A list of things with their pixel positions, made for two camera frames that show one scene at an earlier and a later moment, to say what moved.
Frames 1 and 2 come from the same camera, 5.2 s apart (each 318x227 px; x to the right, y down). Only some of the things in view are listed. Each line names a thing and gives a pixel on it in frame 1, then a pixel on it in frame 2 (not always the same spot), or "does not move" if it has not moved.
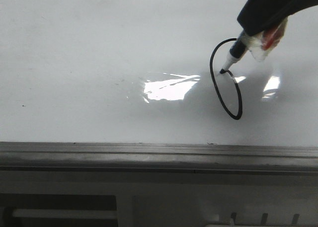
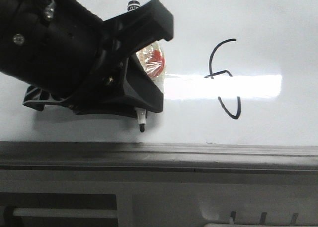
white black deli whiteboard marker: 259,45 -> 140,113
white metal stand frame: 58,210 does not move
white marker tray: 233,210 does not move
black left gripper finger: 265,8 -> 131,31
